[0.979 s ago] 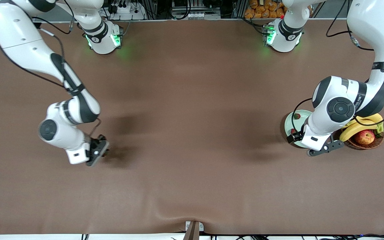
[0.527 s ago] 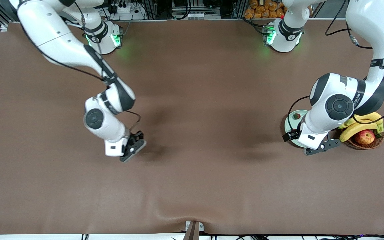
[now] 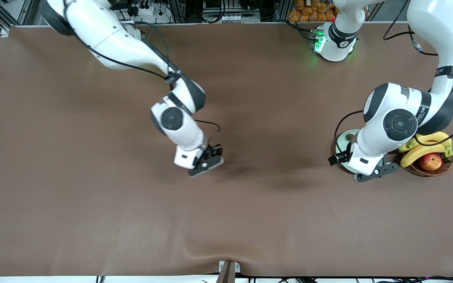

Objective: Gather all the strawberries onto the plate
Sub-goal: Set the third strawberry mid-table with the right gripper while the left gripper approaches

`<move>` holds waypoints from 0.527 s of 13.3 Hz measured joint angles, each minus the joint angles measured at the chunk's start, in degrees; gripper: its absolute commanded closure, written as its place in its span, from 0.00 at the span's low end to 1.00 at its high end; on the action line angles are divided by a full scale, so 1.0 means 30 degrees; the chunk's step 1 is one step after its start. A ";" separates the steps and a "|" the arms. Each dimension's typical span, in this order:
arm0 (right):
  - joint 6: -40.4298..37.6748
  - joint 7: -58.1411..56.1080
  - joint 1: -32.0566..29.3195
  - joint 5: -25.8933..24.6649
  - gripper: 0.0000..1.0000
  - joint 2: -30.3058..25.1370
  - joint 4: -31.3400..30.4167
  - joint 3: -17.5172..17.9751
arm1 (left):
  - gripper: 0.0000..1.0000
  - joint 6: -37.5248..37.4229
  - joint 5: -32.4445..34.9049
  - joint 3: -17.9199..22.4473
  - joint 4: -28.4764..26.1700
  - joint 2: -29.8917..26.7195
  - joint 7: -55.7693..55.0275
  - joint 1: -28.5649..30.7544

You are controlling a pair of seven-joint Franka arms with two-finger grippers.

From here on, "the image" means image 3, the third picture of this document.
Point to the white terminal block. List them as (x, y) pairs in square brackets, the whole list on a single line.
[(232, 18)]

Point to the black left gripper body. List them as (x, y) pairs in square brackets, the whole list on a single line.
[(341, 156)]

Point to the red apple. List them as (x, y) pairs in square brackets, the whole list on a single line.
[(430, 162)]

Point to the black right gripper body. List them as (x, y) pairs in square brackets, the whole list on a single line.
[(213, 150)]

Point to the pale green round plate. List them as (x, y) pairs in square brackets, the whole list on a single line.
[(341, 146)]

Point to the large yellow banana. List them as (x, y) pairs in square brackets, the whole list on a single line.
[(415, 154), (435, 137)]

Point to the orange bread pile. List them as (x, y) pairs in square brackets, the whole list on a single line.
[(309, 11)]

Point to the white power strip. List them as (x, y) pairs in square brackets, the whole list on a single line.
[(148, 10)]

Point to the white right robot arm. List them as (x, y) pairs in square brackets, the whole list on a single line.
[(104, 35)]

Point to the black equipment rack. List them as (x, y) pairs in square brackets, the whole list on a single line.
[(195, 10)]

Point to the brown table mat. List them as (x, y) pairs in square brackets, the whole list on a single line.
[(210, 216)]

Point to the metal table clamp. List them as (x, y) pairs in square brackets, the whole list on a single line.
[(228, 271)]

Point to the brown wicker basket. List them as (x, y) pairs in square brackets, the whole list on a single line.
[(415, 169)]

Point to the aluminium frame rail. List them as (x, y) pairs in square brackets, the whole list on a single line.
[(4, 31)]

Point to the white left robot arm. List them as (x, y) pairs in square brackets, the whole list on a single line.
[(376, 137)]

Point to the red strawberry green leaves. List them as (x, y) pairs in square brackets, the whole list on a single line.
[(348, 136)]

